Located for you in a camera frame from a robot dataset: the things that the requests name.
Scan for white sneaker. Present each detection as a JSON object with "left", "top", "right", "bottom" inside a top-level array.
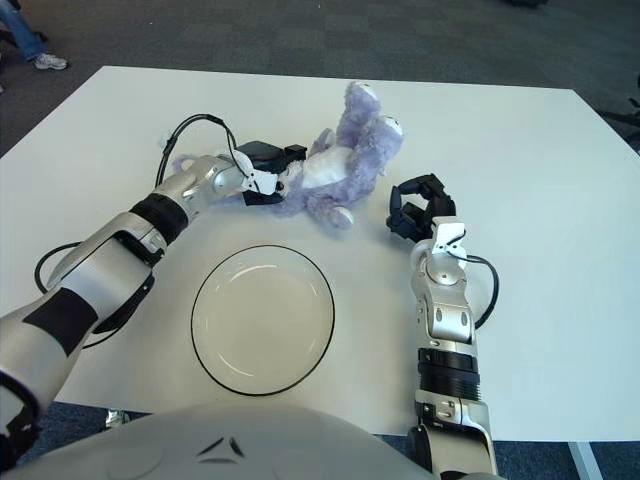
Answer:
[{"left": 34, "top": 53, "right": 69, "bottom": 72}]

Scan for white table leg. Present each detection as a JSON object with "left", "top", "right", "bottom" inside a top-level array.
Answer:
[{"left": 567, "top": 442, "right": 602, "bottom": 480}]

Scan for silver robot torso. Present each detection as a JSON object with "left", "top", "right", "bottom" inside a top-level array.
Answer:
[{"left": 9, "top": 402, "right": 516, "bottom": 480}]

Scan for person leg blue jeans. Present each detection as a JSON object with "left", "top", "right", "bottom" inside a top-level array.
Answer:
[{"left": 0, "top": 7, "right": 49, "bottom": 61}]

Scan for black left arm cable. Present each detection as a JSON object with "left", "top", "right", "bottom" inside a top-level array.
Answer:
[{"left": 33, "top": 113, "right": 251, "bottom": 350}]

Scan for black office chair base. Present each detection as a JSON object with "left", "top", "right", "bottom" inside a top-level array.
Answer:
[{"left": 594, "top": 74, "right": 640, "bottom": 152}]

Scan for white plate black rim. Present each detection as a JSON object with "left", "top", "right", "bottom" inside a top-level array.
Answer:
[{"left": 190, "top": 244, "right": 336, "bottom": 398}]

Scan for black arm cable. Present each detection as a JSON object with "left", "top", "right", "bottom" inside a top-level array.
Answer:
[
  {"left": 464, "top": 254, "right": 502, "bottom": 331},
  {"left": 33, "top": 113, "right": 251, "bottom": 350}
]

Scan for purple plush bunny doll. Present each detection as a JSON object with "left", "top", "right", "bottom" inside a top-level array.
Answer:
[{"left": 172, "top": 80, "right": 405, "bottom": 229}]

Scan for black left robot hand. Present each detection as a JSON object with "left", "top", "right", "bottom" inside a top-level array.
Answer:
[{"left": 234, "top": 141, "right": 307, "bottom": 207}]

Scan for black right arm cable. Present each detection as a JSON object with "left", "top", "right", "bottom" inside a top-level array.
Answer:
[{"left": 464, "top": 254, "right": 502, "bottom": 331}]

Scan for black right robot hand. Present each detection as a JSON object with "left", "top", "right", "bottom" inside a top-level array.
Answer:
[{"left": 384, "top": 173, "right": 457, "bottom": 244}]

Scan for metal stand part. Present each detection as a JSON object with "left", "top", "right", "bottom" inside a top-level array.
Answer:
[{"left": 104, "top": 408, "right": 132, "bottom": 430}]

